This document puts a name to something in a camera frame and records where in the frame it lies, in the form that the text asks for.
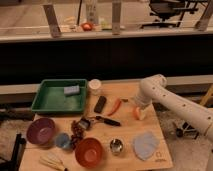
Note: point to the yellow red apple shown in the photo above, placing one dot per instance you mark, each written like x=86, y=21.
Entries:
x=139, y=113

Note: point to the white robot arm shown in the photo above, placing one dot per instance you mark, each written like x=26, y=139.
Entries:
x=154, y=88

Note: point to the small metal cup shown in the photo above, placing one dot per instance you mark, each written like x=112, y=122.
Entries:
x=116, y=146

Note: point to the small blue cup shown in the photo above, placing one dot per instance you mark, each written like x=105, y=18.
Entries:
x=62, y=141

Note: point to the white lidded jar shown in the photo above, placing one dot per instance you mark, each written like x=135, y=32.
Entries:
x=95, y=86

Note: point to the black rectangular block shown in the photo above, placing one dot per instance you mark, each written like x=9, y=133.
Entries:
x=100, y=104

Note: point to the metal spoon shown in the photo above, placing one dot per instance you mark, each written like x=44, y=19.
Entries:
x=125, y=100

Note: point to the blue sponge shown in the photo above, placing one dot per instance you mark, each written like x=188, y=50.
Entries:
x=72, y=90

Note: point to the black binder clip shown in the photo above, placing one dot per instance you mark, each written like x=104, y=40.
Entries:
x=84, y=123

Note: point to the bunch of red grapes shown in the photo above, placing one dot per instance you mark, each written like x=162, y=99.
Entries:
x=77, y=134

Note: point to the green plastic tray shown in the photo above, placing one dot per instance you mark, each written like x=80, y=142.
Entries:
x=51, y=99

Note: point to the red round object on shelf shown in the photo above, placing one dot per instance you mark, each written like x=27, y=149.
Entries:
x=87, y=26

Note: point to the red bowl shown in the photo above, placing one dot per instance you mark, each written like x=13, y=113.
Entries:
x=89, y=153

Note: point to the light blue cloth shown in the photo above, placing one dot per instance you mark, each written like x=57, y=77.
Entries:
x=144, y=145

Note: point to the purple bowl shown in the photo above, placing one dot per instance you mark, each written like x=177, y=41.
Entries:
x=41, y=131

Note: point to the black office chair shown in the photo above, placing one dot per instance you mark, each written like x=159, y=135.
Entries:
x=170, y=13

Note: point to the black chair at left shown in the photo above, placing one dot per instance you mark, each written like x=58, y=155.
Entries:
x=18, y=149

